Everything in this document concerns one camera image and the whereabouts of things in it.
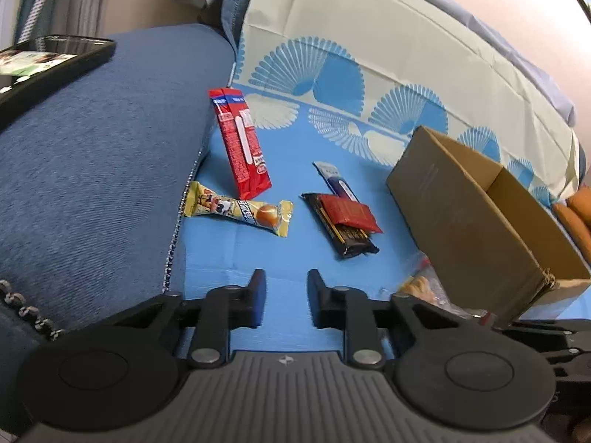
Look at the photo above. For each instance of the red square packet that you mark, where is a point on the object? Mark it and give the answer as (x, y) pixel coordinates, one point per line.
(351, 212)

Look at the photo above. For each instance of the long red snack packet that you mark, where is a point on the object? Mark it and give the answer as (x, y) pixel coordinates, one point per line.
(240, 147)

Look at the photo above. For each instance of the yellow snack bar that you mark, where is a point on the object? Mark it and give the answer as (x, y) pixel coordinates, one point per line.
(231, 207)

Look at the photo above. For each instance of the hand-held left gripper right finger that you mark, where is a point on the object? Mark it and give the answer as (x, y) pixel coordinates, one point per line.
(317, 288)

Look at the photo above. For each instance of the dark chocolate bar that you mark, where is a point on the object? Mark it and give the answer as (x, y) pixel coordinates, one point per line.
(353, 242)

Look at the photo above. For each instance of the cardboard box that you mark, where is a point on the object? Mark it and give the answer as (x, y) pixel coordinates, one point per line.
(466, 221)

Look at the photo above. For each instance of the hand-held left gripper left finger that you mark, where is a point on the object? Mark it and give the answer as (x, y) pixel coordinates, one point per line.
(256, 288)

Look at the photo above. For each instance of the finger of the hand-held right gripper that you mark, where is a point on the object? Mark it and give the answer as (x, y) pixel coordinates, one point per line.
(545, 330)
(572, 362)

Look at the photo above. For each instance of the black smartphone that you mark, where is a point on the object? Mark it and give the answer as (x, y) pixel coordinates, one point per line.
(46, 69)

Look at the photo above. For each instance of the clear bag of biscuits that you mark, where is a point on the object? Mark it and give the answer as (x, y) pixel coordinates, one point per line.
(420, 284)

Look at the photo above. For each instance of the orange cushion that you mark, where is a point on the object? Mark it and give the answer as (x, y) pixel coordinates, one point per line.
(575, 221)

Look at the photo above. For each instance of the light blue bedsheet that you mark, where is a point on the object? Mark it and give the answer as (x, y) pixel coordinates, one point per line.
(554, 97)

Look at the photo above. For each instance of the silver purple sachet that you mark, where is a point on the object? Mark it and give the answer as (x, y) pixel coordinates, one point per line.
(339, 182)

